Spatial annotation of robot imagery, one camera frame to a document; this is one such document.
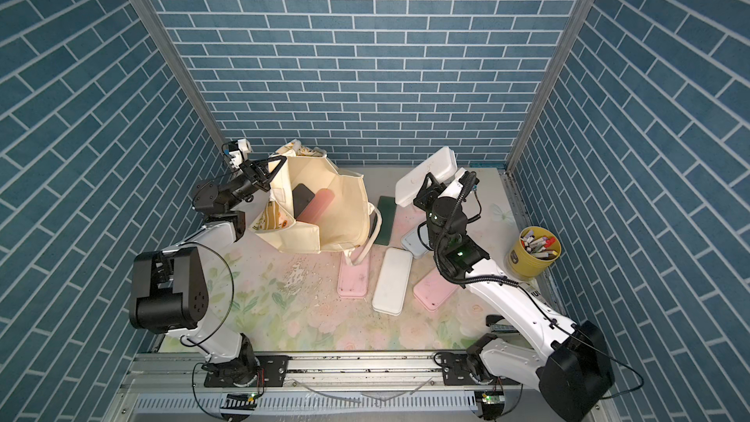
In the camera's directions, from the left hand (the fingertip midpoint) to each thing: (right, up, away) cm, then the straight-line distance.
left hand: (294, 165), depth 74 cm
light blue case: (+30, -18, -9) cm, 36 cm away
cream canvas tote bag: (+12, -16, +18) cm, 27 cm away
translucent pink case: (0, -12, +26) cm, 28 cm away
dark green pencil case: (+24, -12, +31) cm, 41 cm away
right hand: (+35, -3, 0) cm, 35 cm away
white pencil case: (+25, -35, +15) cm, 45 cm away
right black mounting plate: (+42, -53, 0) cm, 67 cm away
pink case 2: (+38, -37, +13) cm, 54 cm away
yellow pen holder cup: (+67, -24, +12) cm, 73 cm away
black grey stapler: (+54, -44, +9) cm, 70 cm away
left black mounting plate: (-6, -53, 0) cm, 53 cm away
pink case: (+13, -34, +13) cm, 39 cm away
